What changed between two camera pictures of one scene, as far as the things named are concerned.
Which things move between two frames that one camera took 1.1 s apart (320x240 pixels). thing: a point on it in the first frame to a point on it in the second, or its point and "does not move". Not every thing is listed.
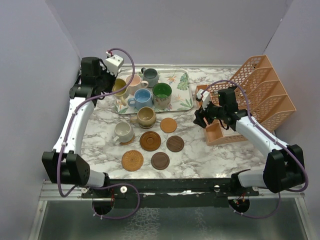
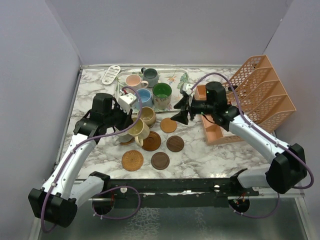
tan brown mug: x=146 y=117 does not move
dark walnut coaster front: x=160 y=161 does not move
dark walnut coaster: x=175 y=143 does not move
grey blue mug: x=151 y=75 does not move
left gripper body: x=107 y=80 to x=118 y=118
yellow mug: x=119 y=84 to x=140 y=131
